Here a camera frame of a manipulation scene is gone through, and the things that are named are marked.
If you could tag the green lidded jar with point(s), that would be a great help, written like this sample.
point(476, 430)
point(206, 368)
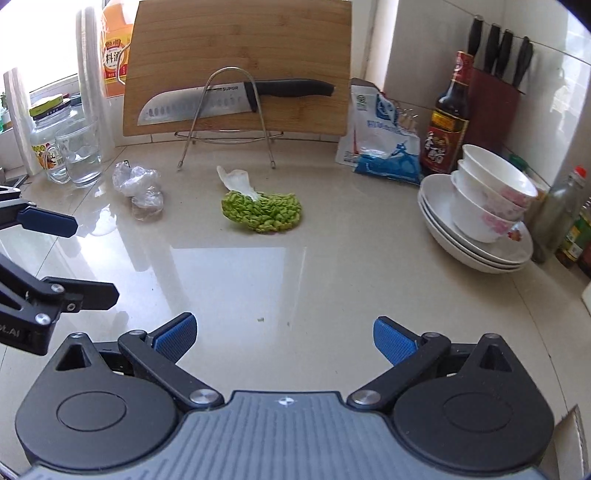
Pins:
point(524, 167)

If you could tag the middle white plate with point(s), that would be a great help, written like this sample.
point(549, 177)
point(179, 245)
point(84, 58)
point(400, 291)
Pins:
point(461, 256)

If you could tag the glass jar with label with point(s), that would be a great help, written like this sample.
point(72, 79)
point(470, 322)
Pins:
point(49, 115)

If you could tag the floral white bowl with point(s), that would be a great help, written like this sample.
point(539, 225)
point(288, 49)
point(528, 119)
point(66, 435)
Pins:
point(500, 175)
point(474, 221)
point(486, 197)

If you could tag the orange cooking wine jug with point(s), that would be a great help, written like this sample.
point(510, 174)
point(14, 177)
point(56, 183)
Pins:
point(117, 26)

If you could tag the white plate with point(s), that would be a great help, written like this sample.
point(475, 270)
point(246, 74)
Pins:
point(516, 247)
point(461, 263)
point(461, 256)

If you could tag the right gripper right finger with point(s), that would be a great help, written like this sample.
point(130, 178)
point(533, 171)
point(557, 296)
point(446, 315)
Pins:
point(414, 359)

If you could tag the plastic wrap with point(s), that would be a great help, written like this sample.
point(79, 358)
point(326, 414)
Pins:
point(141, 186)

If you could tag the yellow oil bottle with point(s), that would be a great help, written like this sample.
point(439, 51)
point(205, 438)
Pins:
point(577, 238)

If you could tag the bottom floral white bowl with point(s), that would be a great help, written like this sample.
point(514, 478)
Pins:
point(474, 221)

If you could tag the clear glass of water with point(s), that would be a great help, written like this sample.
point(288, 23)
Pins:
point(79, 146)

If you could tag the curly green vegetable piece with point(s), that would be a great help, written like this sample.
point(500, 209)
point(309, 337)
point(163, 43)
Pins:
point(257, 211)

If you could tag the top floral white bowl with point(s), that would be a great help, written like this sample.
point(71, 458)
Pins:
point(500, 175)

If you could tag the black handled santoku knife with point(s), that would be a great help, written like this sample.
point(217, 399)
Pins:
point(224, 99)

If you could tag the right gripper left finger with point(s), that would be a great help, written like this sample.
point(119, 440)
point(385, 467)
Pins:
point(153, 357)

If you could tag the top white plate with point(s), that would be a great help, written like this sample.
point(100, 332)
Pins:
point(516, 247)

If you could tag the white blue salt bag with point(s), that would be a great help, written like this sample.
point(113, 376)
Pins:
point(376, 144)

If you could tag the bamboo cutting board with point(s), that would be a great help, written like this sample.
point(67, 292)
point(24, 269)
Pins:
point(179, 44)

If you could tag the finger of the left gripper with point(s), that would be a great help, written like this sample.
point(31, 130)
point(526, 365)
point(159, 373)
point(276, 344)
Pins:
point(25, 297)
point(19, 212)

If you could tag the clear red capped bottle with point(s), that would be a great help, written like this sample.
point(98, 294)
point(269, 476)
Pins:
point(557, 214)

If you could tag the bottom white plate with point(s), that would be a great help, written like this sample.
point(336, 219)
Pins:
point(461, 263)

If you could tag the dark red knife block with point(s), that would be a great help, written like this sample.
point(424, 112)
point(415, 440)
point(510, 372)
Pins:
point(492, 101)

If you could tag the middle floral white bowl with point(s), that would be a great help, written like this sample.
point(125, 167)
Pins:
point(486, 197)

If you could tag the dark vinegar bottle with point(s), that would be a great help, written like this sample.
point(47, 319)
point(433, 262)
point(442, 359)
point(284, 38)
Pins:
point(449, 121)

